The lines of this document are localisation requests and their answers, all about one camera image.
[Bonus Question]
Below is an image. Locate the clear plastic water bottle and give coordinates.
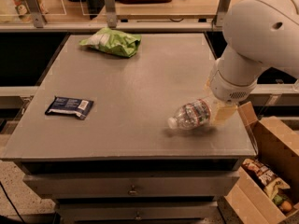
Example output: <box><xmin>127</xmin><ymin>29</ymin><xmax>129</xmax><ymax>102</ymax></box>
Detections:
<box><xmin>167</xmin><ymin>96</ymin><xmax>217</xmax><ymax>130</ymax></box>

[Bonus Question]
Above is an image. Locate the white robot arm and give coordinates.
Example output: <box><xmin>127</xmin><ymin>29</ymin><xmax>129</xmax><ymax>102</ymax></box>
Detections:
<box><xmin>207</xmin><ymin>0</ymin><xmax>299</xmax><ymax>125</ymax></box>

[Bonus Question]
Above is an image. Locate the brown snack bag in box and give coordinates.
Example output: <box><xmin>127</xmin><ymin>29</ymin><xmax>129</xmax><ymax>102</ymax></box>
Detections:
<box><xmin>242</xmin><ymin>159</ymin><xmax>278</xmax><ymax>188</ymax></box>

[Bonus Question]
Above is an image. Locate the green rice chip bag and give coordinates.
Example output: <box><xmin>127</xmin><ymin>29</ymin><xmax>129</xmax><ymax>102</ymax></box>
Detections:
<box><xmin>79</xmin><ymin>27</ymin><xmax>141</xmax><ymax>58</ymax></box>

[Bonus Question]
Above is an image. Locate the brown cardboard box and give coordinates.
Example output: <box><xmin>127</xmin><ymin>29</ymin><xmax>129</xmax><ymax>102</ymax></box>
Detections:
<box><xmin>225</xmin><ymin>103</ymin><xmax>299</xmax><ymax>224</ymax></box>

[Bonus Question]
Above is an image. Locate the upper grey drawer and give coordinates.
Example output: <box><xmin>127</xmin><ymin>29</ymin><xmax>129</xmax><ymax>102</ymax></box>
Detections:
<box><xmin>23</xmin><ymin>171</ymin><xmax>239</xmax><ymax>199</ymax></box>

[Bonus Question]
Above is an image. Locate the grey drawer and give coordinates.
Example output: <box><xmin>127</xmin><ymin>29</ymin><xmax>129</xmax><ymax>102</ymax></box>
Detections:
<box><xmin>23</xmin><ymin>171</ymin><xmax>239</xmax><ymax>199</ymax></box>
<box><xmin>55</xmin><ymin>202</ymin><xmax>218</xmax><ymax>221</ymax></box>

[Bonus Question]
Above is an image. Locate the green yellow snack in box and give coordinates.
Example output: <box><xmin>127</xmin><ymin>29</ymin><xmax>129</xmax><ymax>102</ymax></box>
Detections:
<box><xmin>263</xmin><ymin>177</ymin><xmax>293</xmax><ymax>214</ymax></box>

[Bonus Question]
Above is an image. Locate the dark blue snack packet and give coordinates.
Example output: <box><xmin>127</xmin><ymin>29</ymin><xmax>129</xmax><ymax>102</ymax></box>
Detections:
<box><xmin>45</xmin><ymin>96</ymin><xmax>93</xmax><ymax>120</ymax></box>

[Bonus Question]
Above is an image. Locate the lower grey drawer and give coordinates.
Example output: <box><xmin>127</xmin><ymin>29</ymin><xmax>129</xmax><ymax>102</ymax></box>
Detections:
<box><xmin>55</xmin><ymin>202</ymin><xmax>218</xmax><ymax>221</ymax></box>

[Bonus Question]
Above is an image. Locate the right metal bracket post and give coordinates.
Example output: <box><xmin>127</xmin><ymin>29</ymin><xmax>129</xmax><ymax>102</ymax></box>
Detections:
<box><xmin>213</xmin><ymin>0</ymin><xmax>231</xmax><ymax>27</ymax></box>

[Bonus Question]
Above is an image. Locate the metal bracket post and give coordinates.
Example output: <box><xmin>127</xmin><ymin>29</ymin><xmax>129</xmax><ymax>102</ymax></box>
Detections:
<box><xmin>25</xmin><ymin>0</ymin><xmax>46</xmax><ymax>28</ymax></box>
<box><xmin>104</xmin><ymin>0</ymin><xmax>118</xmax><ymax>28</ymax></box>
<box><xmin>213</xmin><ymin>0</ymin><xmax>231</xmax><ymax>27</ymax></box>

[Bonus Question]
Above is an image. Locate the middle metal bracket post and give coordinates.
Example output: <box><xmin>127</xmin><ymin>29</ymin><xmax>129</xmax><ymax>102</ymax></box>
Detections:
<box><xmin>104</xmin><ymin>0</ymin><xmax>118</xmax><ymax>28</ymax></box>

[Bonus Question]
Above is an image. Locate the left metal bracket post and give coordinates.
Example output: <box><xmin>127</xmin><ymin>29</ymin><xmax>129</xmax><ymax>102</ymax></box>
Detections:
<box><xmin>25</xmin><ymin>0</ymin><xmax>46</xmax><ymax>28</ymax></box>

